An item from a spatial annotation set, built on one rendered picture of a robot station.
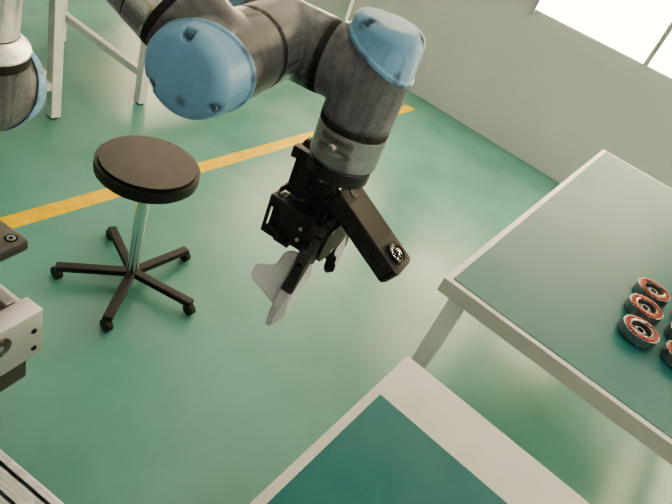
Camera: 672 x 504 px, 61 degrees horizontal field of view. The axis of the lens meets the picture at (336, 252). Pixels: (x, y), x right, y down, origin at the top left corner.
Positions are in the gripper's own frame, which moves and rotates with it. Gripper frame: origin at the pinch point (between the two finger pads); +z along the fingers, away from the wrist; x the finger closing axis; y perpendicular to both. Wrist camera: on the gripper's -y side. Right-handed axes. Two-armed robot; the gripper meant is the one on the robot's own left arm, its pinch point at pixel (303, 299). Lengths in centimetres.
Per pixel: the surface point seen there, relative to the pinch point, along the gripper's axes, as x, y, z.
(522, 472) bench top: -37, -46, 40
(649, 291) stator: -134, -66, 37
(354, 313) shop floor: -136, 18, 115
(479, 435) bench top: -39, -35, 40
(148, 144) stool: -86, 99, 59
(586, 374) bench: -80, -54, 40
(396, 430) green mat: -27, -20, 40
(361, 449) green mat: -18.2, -16.1, 40.3
